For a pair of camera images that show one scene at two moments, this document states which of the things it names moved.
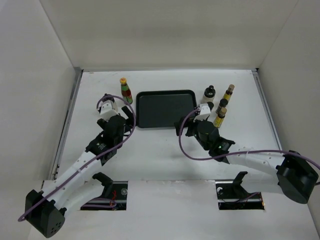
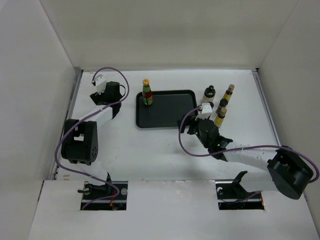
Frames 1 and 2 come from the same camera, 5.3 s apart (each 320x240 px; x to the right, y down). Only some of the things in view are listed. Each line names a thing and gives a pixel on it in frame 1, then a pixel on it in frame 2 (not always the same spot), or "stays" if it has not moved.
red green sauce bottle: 126,94 → 147,97
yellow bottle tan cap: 229,92 stays
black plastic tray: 163,108 stays
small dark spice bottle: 223,102 stays
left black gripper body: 102,122 → 98,98
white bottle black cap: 209,93 stays
